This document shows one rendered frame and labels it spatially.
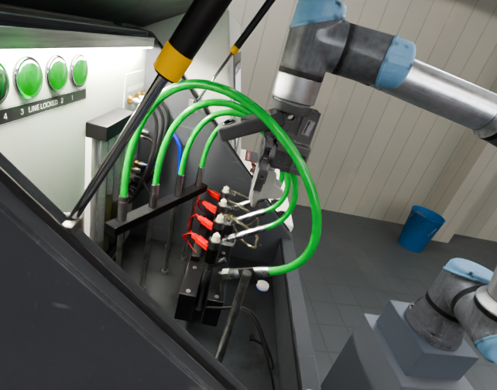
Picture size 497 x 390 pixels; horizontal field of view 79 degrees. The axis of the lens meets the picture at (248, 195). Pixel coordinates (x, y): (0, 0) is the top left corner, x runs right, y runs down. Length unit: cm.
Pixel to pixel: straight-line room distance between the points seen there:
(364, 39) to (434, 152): 349
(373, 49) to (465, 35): 326
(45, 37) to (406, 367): 106
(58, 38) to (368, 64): 42
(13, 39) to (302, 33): 35
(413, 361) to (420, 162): 310
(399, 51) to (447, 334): 75
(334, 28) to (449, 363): 90
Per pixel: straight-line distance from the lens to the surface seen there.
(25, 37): 43
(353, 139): 343
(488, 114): 76
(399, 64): 53
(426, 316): 102
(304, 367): 70
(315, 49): 50
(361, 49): 52
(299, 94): 50
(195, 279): 73
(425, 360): 103
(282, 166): 55
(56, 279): 30
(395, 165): 379
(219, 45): 89
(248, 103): 44
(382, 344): 109
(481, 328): 88
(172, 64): 21
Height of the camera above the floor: 148
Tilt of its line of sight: 26 degrees down
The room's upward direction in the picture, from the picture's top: 16 degrees clockwise
